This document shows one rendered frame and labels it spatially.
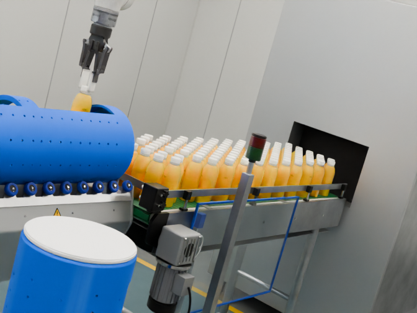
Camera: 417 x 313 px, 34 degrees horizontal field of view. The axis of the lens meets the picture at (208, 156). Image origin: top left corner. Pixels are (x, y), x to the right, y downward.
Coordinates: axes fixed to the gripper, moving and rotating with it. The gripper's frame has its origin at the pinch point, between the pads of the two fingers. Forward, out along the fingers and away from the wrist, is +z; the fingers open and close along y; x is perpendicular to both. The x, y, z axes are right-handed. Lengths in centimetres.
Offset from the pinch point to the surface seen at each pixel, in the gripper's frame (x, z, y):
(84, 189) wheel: -6.1, 34.8, 17.5
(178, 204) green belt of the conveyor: 43, 40, 22
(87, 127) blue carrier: -11.7, 12.8, 17.2
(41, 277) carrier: -69, 34, 73
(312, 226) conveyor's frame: 153, 54, 29
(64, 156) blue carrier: -21.3, 22.3, 20.2
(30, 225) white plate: -64, 27, 60
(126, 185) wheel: 15.7, 33.8, 16.8
